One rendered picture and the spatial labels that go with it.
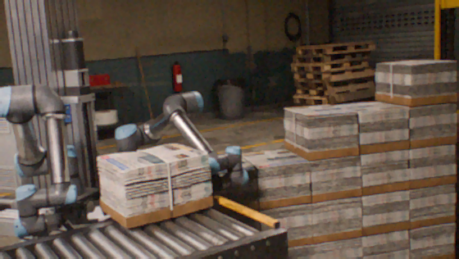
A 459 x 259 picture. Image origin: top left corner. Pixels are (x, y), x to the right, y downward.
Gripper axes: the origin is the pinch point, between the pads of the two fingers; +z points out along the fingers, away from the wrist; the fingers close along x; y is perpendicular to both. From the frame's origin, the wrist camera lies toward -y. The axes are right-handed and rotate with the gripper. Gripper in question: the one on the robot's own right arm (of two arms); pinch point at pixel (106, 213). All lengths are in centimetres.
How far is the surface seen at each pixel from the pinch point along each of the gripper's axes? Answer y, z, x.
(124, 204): 9.4, 0.6, -21.8
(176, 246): -0.5, 8.4, -48.7
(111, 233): -0.9, -5.1, -20.6
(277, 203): -17, 92, 5
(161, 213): 3.4, 14.1, -24.3
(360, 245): -48, 136, -10
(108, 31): 94, 244, 675
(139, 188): 15.2, 6.4, -24.4
